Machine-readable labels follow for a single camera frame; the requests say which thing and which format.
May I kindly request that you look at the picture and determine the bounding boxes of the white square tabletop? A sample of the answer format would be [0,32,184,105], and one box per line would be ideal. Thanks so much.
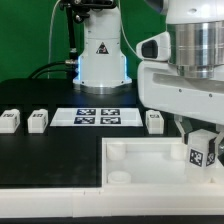
[102,138,224,195]

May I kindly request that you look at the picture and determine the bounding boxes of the white tag sheet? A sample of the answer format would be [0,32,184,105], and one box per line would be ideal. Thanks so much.
[51,108,143,127]

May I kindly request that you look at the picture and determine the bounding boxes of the white cable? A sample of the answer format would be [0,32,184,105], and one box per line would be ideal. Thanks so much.
[46,0,64,80]

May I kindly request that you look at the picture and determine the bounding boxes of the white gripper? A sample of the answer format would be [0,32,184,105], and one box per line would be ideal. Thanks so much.
[136,33,224,144]

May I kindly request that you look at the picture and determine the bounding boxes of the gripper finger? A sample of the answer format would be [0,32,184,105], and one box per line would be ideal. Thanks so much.
[214,125,224,157]

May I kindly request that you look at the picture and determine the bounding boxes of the white front fence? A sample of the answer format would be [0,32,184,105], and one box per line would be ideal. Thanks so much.
[0,184,224,218]

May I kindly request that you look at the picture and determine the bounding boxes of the black cables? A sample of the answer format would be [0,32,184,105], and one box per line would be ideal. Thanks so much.
[27,59,80,80]

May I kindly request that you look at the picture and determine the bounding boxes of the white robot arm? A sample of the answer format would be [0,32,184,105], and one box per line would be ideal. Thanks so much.
[73,0,224,144]

